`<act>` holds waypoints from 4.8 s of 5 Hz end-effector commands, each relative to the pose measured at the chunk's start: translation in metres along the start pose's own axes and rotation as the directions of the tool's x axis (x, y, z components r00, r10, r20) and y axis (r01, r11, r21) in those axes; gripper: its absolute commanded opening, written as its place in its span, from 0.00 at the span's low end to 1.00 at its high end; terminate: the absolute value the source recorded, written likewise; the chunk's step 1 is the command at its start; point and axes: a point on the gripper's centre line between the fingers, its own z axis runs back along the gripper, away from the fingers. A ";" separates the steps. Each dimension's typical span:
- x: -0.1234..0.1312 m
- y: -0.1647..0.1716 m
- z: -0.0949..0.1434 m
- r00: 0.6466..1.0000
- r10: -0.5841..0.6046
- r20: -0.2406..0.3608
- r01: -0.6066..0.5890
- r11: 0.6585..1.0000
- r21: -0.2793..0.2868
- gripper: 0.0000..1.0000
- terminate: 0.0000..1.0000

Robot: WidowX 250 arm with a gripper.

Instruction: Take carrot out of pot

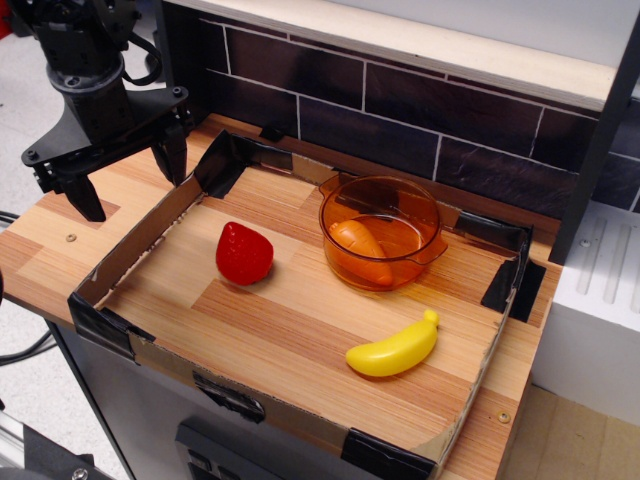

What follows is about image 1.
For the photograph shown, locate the yellow toy banana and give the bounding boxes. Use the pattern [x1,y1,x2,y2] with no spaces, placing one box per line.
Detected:
[345,310,439,377]

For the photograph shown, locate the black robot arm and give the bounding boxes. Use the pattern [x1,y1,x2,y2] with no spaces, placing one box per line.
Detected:
[9,1,194,222]

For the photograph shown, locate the red toy strawberry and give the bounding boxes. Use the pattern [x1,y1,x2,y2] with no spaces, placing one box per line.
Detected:
[216,222,274,286]

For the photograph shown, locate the orange toy carrot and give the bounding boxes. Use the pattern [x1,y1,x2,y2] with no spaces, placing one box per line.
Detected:
[325,220,393,289]

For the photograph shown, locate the dark brick backsplash panel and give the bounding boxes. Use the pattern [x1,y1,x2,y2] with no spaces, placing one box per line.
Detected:
[158,1,618,219]

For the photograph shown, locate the cardboard fence with black tape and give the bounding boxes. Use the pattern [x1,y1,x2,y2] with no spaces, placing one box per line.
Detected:
[68,132,543,479]

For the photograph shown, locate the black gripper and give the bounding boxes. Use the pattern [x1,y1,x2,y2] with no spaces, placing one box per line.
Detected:
[22,57,190,222]

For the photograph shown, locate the transparent orange plastic pot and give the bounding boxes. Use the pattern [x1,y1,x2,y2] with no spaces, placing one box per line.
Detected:
[319,173,448,291]

